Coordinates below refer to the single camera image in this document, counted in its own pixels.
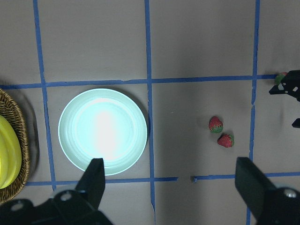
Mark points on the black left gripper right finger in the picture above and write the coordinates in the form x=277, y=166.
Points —
x=252, y=185

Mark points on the yellow banana bunch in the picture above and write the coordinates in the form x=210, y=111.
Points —
x=10, y=154

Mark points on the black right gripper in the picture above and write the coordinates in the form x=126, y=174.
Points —
x=290, y=85

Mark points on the light green plate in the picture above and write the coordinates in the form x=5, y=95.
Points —
x=106, y=124

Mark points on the red strawberry on tape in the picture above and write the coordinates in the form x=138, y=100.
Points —
x=279, y=77

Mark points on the red strawberry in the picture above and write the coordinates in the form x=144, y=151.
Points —
x=226, y=140
x=215, y=125
x=279, y=77

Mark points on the wicker basket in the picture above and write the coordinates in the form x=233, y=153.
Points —
x=11, y=111

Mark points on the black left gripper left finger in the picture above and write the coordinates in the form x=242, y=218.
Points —
x=92, y=184

